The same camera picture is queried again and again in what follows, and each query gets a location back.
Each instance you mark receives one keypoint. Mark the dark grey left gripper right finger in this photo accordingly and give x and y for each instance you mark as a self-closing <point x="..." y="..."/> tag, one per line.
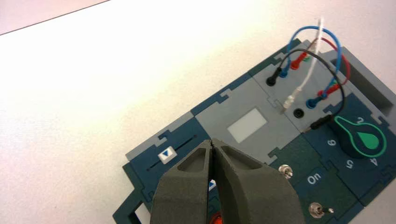
<point x="250" y="194"/>

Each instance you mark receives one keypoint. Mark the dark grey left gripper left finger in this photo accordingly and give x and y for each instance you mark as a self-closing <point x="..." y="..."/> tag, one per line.
<point x="182" y="191"/>

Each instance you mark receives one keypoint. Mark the dark teal and grey control box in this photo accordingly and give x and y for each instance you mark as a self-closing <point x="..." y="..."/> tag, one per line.
<point x="238" y="102"/>

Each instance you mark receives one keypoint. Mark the red round push button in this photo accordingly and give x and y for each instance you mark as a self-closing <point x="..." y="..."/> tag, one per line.
<point x="216" y="219"/>

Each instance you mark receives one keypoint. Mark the dark rotary knob green pointer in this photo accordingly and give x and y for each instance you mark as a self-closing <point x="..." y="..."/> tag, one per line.
<point x="368" y="140"/>

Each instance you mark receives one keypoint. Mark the metal toggle switch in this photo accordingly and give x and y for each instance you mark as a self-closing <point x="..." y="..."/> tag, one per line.
<point x="318" y="211"/>
<point x="286" y="171"/>

